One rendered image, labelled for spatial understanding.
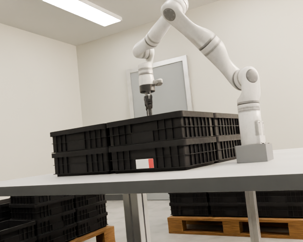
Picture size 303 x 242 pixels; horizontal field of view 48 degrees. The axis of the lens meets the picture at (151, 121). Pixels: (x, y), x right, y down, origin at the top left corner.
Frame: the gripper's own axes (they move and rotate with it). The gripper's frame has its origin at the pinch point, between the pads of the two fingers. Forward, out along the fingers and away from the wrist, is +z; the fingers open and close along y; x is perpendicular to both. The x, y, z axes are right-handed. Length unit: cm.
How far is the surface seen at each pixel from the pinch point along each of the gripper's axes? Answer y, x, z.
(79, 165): -4.6, -35.6, 21.1
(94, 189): 44, -25, 28
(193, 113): 26.9, 15.3, 3.8
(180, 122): 32.2, 8.7, 7.4
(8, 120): -322, -170, -42
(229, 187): 71, 14, 29
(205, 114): 18.8, 22.2, 4.1
